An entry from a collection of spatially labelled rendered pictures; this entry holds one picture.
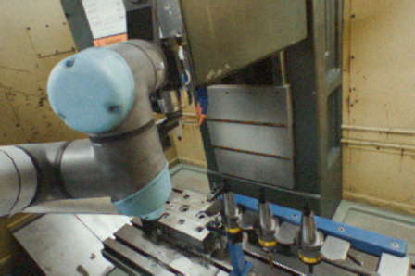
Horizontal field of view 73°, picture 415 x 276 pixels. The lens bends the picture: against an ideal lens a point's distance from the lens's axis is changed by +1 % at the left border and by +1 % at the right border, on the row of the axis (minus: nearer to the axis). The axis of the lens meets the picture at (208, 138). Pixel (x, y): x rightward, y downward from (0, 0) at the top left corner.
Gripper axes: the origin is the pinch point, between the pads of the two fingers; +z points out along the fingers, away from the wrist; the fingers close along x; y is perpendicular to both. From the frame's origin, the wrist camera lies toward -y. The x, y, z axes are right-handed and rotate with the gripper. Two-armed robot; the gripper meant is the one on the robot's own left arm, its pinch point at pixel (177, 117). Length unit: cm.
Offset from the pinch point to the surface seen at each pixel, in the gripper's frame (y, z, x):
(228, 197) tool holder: 14.1, -17.6, 31.9
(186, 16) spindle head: -31.7, -20.2, 32.3
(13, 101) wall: -9, -18, -101
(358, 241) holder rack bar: 20, -13, 62
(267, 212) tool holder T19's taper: 15.2, -17.4, 43.2
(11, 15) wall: -49, -2, -101
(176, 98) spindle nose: -8.9, -4.8, 7.1
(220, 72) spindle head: -18.5, -12.5, 32.4
